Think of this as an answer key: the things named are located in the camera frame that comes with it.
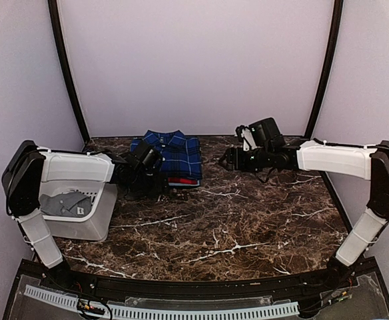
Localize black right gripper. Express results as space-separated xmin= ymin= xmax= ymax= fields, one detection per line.
xmin=219 ymin=145 xmax=272 ymax=173

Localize blue plaid long sleeve shirt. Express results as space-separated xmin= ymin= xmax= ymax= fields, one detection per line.
xmin=130 ymin=130 xmax=202 ymax=180

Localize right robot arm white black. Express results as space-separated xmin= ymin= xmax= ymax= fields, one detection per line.
xmin=218 ymin=117 xmax=389 ymax=289

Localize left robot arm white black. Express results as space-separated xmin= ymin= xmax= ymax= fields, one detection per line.
xmin=1 ymin=140 xmax=169 ymax=291

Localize red black plaid folded shirt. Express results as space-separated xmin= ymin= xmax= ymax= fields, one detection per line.
xmin=168 ymin=177 xmax=199 ymax=186

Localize white plastic laundry basket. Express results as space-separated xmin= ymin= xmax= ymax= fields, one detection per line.
xmin=39 ymin=181 xmax=117 ymax=241

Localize grey shirt in basket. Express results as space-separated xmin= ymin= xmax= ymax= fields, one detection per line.
xmin=39 ymin=191 xmax=92 ymax=218

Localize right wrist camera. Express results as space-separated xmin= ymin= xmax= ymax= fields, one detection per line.
xmin=236 ymin=125 xmax=258 ymax=151

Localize white slotted cable duct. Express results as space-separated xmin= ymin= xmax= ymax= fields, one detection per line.
xmin=24 ymin=285 xmax=299 ymax=319

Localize black front rail base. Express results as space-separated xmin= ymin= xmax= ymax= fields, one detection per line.
xmin=16 ymin=258 xmax=382 ymax=309

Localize black corner frame post right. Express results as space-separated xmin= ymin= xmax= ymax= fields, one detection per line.
xmin=304 ymin=0 xmax=344 ymax=139

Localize black corner frame post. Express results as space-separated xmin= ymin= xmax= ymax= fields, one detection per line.
xmin=47 ymin=0 xmax=91 ymax=143
xmin=304 ymin=0 xmax=344 ymax=139

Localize black corner frame post left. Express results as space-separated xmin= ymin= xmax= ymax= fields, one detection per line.
xmin=47 ymin=0 xmax=91 ymax=143

